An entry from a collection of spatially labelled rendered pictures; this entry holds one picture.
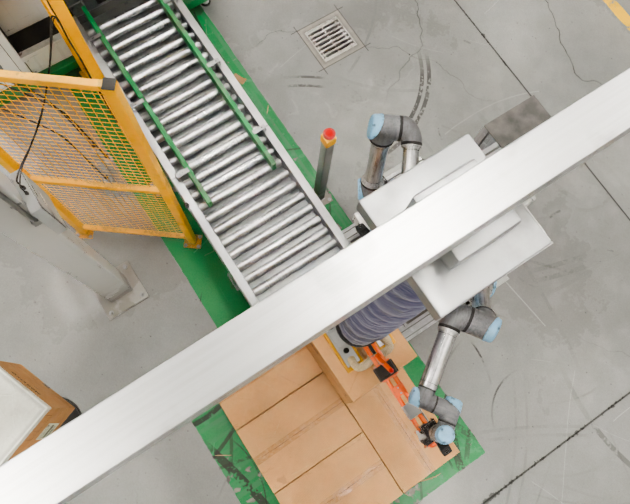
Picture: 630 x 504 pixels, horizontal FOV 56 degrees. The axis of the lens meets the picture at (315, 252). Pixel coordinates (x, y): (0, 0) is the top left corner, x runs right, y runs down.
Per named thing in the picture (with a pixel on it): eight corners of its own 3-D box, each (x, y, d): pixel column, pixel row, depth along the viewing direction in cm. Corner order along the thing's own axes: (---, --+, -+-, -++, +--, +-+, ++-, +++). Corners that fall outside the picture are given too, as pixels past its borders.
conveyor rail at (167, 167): (77, 35, 409) (67, 18, 391) (84, 32, 410) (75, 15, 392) (257, 317, 367) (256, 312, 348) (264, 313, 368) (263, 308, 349)
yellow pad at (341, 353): (310, 316, 301) (311, 314, 296) (327, 305, 303) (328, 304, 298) (348, 374, 295) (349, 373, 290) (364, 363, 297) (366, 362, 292)
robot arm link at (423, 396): (450, 294, 256) (409, 403, 246) (474, 304, 255) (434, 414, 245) (443, 298, 267) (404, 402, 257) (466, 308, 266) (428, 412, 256)
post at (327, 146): (312, 195, 432) (320, 134, 335) (319, 191, 433) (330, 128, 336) (317, 203, 430) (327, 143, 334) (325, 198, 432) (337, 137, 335)
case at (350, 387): (283, 314, 341) (284, 301, 302) (341, 275, 348) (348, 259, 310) (344, 403, 330) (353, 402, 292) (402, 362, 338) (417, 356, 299)
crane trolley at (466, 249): (402, 211, 128) (411, 196, 119) (461, 174, 131) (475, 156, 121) (446, 273, 125) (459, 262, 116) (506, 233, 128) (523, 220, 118)
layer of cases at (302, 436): (207, 374, 382) (199, 370, 343) (336, 291, 400) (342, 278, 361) (310, 543, 360) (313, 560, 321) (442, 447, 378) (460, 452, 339)
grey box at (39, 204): (37, 199, 268) (8, 174, 239) (48, 193, 269) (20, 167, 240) (58, 235, 265) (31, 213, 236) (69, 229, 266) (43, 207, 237)
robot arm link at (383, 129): (383, 208, 308) (404, 127, 265) (355, 206, 308) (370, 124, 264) (383, 191, 315) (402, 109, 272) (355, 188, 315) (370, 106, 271)
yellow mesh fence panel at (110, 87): (75, 237, 415) (-124, 73, 212) (77, 224, 417) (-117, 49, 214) (200, 248, 417) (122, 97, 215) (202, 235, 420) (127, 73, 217)
